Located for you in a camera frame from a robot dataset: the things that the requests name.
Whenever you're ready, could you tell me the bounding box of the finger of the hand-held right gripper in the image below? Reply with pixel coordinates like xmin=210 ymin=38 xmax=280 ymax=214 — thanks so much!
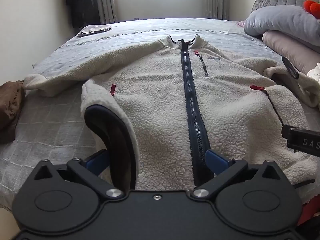
xmin=282 ymin=56 xmax=300 ymax=80

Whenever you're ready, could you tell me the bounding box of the pink pillow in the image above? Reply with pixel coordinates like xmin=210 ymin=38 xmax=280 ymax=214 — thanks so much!
xmin=262 ymin=30 xmax=320 ymax=75

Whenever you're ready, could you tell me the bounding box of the folded grey cloth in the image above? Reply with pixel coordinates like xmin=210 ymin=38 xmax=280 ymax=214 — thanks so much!
xmin=77 ymin=25 xmax=112 ymax=38

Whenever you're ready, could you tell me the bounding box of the red cloth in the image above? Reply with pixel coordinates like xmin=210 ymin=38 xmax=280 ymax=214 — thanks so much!
xmin=297 ymin=200 xmax=320 ymax=227

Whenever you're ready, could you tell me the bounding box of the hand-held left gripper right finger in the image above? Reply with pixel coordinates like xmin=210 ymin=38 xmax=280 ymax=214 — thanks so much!
xmin=191 ymin=149 xmax=288 ymax=201

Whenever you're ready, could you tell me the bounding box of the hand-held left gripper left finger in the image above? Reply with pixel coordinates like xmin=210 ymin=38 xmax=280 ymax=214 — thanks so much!
xmin=34 ymin=149 xmax=125 ymax=199

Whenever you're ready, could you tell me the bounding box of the cream fleece zip jacket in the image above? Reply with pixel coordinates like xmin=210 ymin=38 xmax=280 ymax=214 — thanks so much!
xmin=24 ymin=34 xmax=320 ymax=207

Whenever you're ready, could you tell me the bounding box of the brown cloth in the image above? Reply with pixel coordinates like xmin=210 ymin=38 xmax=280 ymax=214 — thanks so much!
xmin=0 ymin=80 xmax=25 ymax=144

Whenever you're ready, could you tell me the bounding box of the grey duvet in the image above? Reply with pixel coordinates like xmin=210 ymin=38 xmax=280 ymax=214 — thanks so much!
xmin=243 ymin=4 xmax=320 ymax=47

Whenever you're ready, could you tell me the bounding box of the white cloth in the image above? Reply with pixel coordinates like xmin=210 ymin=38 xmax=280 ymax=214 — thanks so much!
xmin=307 ymin=62 xmax=320 ymax=85

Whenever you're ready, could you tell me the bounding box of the red plush toy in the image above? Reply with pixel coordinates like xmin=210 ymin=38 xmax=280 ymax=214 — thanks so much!
xmin=303 ymin=0 xmax=320 ymax=19

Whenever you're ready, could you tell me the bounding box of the dark hanging garment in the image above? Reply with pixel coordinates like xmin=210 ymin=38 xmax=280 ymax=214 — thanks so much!
xmin=66 ymin=0 xmax=102 ymax=29

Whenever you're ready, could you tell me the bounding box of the bed with grey checked bedspread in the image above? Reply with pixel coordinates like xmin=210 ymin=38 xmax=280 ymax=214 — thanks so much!
xmin=0 ymin=17 xmax=320 ymax=210

